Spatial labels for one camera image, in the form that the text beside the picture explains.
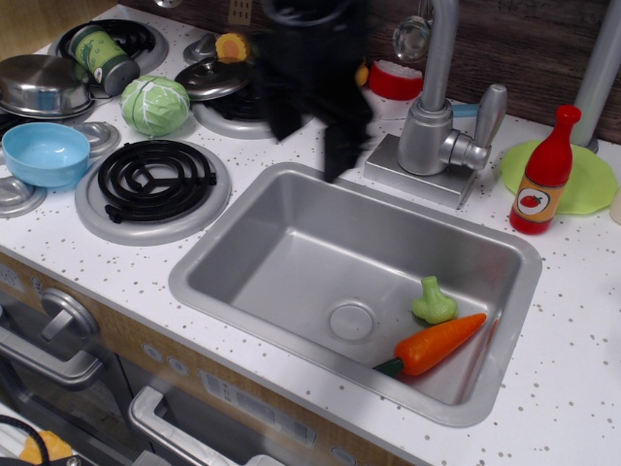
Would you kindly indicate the grey oven door handle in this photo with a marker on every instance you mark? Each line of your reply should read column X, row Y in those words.
column 77, row 373

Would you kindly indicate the yellow toy corn slice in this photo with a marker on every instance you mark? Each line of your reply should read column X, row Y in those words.
column 232, row 46

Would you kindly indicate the silver stove knob left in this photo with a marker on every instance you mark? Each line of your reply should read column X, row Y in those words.
column 19, row 198

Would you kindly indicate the hanging steel ladle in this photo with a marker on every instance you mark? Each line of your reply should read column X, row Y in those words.
column 412, row 37

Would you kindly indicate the green tin can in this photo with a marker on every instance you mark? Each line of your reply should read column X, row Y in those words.
column 105, row 60

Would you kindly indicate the grey oven dial knob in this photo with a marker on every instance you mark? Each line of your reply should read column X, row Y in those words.
column 66, row 314

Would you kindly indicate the silver faucet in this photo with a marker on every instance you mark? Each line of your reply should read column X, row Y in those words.
column 431, row 159

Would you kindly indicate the steel pot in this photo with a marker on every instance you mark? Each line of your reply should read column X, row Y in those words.
column 44, row 86

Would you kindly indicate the silver sink basin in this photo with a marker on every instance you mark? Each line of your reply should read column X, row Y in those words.
column 329, row 271

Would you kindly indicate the cream object right edge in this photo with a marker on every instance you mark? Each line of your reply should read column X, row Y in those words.
column 615, row 208

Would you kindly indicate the steel pot lid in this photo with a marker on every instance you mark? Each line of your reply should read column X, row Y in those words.
column 213, row 78

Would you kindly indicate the silver stove knob middle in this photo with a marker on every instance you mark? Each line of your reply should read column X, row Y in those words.
column 102, row 137

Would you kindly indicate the rear right stove burner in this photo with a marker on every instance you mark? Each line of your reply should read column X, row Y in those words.
column 237, row 115

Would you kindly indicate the light green toy garlic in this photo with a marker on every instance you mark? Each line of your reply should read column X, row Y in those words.
column 433, row 306

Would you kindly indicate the silver stove knob rear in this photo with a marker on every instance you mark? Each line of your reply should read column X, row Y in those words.
column 205, row 47

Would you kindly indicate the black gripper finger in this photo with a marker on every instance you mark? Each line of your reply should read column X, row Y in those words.
column 285, row 119
column 344, row 140

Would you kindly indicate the yellow toy bell pepper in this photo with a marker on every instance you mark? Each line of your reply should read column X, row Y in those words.
column 362, row 74

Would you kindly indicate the blue plastic bowl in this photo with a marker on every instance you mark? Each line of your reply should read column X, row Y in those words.
column 46, row 154

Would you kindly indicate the red ketchup bottle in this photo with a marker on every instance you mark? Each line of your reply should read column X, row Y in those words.
column 545, row 177

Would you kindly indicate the yellow toy food bottom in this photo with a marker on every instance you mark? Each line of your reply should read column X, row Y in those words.
column 56, row 447

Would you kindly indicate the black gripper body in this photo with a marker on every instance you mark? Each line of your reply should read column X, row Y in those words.
column 312, row 66

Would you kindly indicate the grey dishwasher door handle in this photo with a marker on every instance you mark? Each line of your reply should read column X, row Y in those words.
column 188, row 432

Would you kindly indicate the blue utensil handle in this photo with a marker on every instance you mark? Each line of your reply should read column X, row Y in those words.
column 465, row 110

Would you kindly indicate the green plastic plate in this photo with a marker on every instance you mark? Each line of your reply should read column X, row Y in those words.
column 591, row 187

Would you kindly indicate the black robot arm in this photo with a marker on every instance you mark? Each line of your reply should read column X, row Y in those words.
column 294, row 13

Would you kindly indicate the front black stove burner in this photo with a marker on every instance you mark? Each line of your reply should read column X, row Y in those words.
column 152, row 193

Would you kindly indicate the green toy cabbage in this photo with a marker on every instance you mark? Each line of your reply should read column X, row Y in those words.
column 155, row 106

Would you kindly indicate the orange toy carrot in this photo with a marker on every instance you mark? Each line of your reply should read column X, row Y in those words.
column 421, row 352

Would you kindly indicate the silver stove knob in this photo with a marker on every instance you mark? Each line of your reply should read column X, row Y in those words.
column 102, row 137
column 205, row 47
column 19, row 198

